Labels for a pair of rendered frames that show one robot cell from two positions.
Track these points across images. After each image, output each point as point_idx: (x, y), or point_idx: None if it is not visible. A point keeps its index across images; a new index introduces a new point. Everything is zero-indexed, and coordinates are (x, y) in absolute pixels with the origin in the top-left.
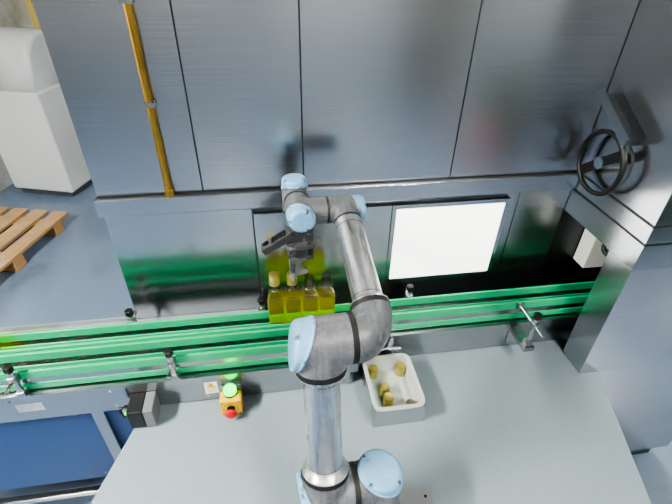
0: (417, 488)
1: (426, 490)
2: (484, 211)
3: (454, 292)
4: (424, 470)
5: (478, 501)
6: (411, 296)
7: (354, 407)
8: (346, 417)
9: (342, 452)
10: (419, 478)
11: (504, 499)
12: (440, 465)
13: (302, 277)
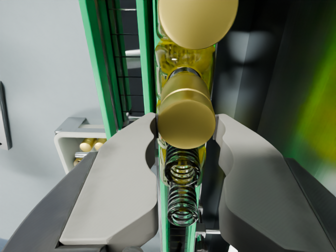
0: (5, 140)
1: (5, 146)
2: None
3: (220, 246)
4: (29, 148)
5: (13, 174)
6: (195, 236)
7: (91, 102)
8: (77, 91)
9: (30, 79)
10: (21, 142)
11: (20, 188)
12: (37, 160)
13: (287, 105)
